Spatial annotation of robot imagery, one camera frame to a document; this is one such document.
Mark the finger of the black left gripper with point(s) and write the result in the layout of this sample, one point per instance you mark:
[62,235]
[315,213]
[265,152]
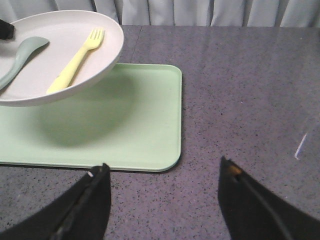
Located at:
[6,30]

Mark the beige round plate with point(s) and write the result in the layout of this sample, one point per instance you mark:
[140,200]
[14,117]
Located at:
[66,31]

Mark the yellow plastic fork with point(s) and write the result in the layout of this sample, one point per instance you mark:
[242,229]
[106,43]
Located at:
[65,77]

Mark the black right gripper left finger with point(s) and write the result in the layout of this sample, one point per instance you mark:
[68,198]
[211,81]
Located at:
[81,213]

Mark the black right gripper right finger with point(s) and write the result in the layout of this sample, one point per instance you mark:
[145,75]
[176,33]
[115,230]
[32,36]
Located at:
[252,212]

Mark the light green rectangular tray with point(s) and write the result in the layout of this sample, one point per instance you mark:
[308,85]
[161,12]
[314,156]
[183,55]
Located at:
[131,121]

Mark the white pleated curtain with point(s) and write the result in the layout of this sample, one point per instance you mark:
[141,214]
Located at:
[222,13]

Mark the sage green spoon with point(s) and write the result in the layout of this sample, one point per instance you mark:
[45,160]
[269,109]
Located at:
[24,51]

